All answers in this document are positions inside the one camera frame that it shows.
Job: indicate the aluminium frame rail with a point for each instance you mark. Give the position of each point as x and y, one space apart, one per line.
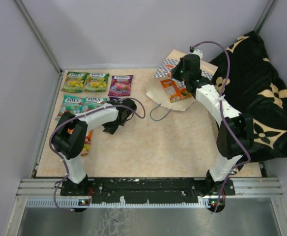
250 187

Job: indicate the blue checkered paper bag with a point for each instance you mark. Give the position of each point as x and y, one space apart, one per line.
156 92

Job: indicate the fruits candy bag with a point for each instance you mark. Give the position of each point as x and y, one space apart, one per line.
87 145
175 90

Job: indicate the purple snack bag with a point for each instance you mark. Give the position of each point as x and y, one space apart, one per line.
120 86
115 98

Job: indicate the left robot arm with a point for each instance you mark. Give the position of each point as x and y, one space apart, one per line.
68 138

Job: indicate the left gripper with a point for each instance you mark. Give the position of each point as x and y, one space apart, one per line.
109 129

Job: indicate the black floral blanket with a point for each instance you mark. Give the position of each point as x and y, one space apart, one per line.
252 85

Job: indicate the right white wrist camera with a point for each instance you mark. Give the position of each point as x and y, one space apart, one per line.
196 51

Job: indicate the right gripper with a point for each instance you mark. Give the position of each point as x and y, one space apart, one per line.
174 72

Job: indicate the teal snack bag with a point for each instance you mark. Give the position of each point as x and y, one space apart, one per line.
72 104
91 103

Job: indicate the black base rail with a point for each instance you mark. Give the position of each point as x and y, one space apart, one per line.
158 190

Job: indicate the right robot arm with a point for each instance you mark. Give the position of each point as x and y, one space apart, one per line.
235 133

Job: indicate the green candy bag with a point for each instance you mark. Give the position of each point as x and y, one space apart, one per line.
74 82
96 82

